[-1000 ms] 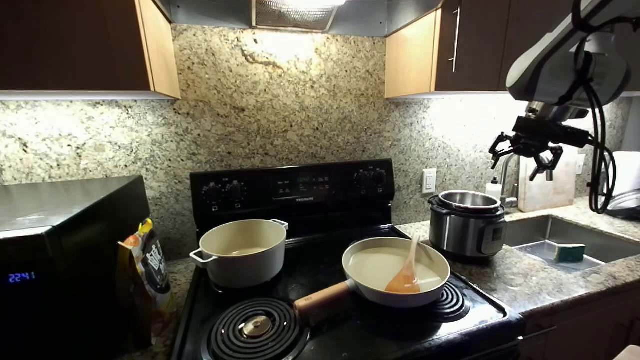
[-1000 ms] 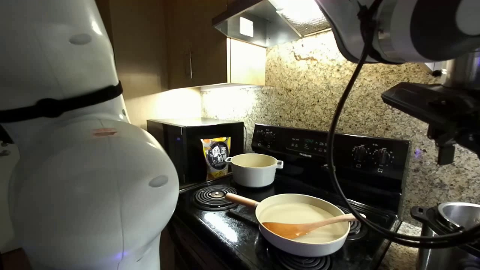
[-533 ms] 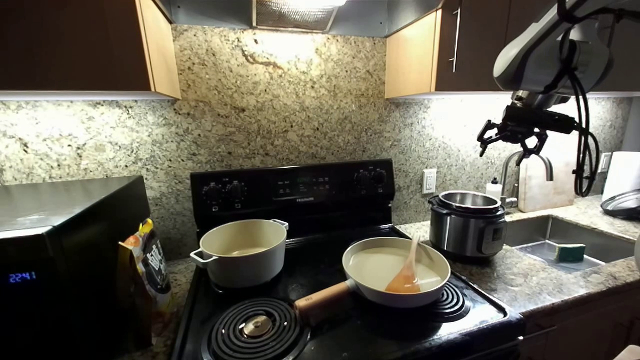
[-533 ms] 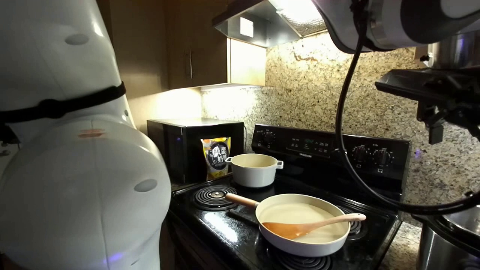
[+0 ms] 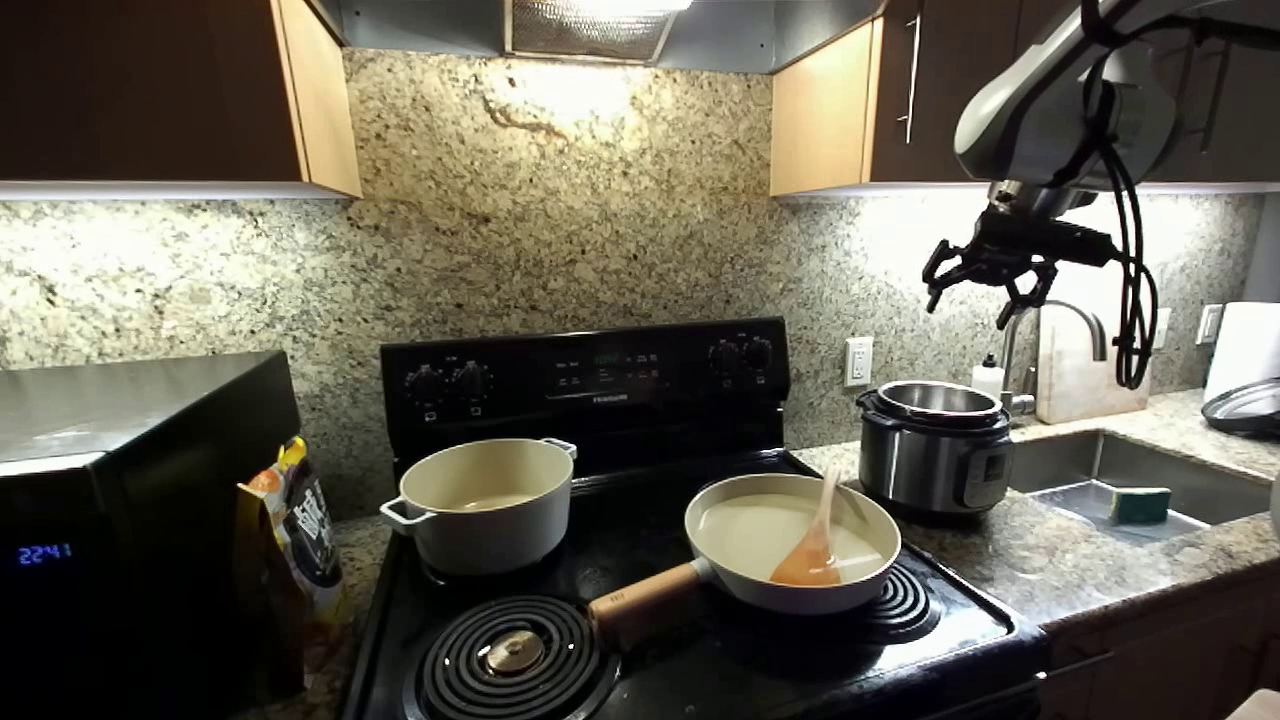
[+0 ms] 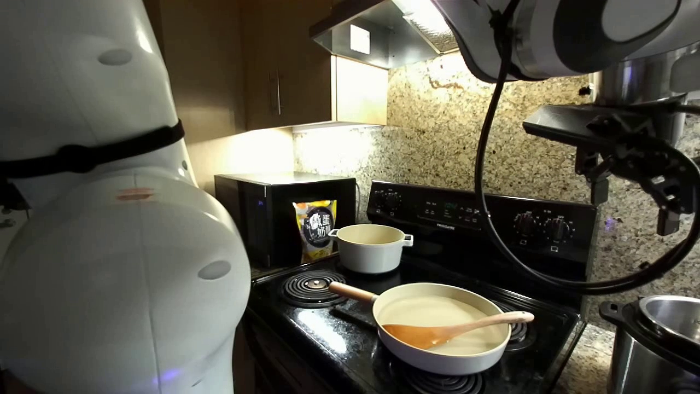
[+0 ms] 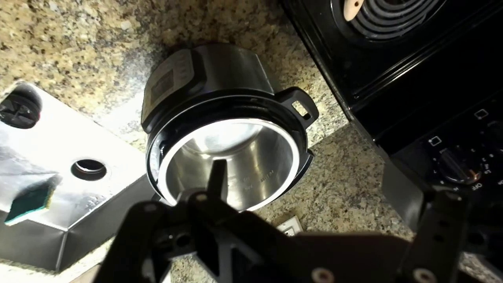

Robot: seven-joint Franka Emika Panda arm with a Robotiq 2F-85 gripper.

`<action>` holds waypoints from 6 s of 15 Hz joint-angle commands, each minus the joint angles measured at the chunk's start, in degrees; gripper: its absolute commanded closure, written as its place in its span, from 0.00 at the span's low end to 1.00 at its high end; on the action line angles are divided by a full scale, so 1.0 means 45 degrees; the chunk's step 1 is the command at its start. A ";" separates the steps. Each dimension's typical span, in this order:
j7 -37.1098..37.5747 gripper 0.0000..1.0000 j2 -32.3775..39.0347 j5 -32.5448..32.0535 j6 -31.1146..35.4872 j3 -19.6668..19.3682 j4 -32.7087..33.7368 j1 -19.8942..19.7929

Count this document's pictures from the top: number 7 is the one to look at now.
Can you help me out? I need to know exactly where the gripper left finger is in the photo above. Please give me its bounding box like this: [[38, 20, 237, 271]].
[[94, 158, 327, 283]]

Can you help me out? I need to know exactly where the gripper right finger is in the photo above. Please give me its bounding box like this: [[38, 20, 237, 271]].
[[396, 188, 473, 283]]

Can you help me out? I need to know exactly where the black stove knob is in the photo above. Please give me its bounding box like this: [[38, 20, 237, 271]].
[[435, 147, 483, 186]]

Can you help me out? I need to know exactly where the silver black electric pressure cooker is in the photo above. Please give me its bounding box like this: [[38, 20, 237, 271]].
[[141, 43, 319, 213]]

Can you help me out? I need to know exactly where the black stove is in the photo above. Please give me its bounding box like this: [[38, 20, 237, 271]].
[[281, 0, 503, 272]]

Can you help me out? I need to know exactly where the green yellow sponge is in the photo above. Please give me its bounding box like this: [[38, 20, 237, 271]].
[[5, 175, 62, 227]]

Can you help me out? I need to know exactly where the steel inner pot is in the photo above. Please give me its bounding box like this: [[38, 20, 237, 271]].
[[157, 118, 301, 213]]

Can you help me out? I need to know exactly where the black coil burner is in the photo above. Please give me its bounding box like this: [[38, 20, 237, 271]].
[[331, 0, 448, 44]]

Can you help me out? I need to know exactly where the black sink stopper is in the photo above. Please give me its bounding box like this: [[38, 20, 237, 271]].
[[0, 90, 42, 129]]

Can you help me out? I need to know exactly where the stainless steel sink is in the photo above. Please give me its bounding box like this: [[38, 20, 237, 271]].
[[0, 81, 158, 272]]

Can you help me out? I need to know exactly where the white wall socket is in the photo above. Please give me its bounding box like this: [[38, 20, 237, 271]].
[[276, 215, 304, 237]]

